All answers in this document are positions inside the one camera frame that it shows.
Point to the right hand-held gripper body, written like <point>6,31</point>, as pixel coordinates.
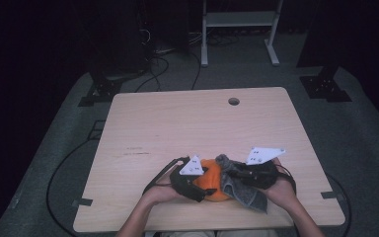
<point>261,169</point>

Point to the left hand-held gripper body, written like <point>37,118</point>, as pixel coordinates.
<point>186,181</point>

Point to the orange pumpkin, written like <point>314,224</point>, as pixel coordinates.
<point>212,181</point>

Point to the grey fluffy cloth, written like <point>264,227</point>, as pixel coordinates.
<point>240,194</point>

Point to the person's left hand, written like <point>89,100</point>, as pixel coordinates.
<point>159,194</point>

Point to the person's right hand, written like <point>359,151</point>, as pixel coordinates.
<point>281,194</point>

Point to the grey tape strip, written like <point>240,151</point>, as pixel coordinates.
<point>83,202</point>
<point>331,195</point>

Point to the black stand base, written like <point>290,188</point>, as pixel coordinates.
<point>100,92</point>
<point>325,87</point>

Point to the white metal stand frame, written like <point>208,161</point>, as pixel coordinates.
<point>240,19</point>

